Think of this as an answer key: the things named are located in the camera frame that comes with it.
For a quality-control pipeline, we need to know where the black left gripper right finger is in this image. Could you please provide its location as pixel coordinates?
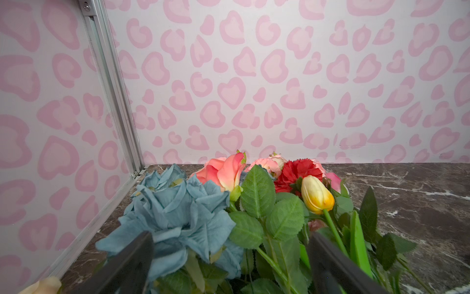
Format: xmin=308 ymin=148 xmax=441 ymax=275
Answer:
xmin=307 ymin=232 xmax=386 ymax=294

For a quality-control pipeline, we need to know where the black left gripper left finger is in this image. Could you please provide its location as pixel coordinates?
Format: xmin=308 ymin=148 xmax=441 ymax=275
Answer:
xmin=72 ymin=232 xmax=154 ymax=294

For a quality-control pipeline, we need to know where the pink artificial rose stem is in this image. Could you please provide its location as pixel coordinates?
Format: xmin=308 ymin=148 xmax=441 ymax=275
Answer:
xmin=192 ymin=152 xmax=246 ymax=202

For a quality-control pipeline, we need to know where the pale pink rose spray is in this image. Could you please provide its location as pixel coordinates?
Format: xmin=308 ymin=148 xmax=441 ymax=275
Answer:
xmin=246 ymin=153 xmax=287 ymax=178

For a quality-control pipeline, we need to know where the blue artificial rose bunch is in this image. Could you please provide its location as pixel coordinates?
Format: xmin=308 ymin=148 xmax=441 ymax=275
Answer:
xmin=95 ymin=165 xmax=244 ymax=294

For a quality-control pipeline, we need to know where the red carnation flower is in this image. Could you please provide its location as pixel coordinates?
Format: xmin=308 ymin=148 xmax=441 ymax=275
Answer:
xmin=274 ymin=159 xmax=326 ymax=197

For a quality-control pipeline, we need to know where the aluminium frame post left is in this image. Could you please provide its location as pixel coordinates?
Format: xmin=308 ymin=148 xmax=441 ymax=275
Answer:
xmin=78 ymin=0 xmax=144 ymax=178

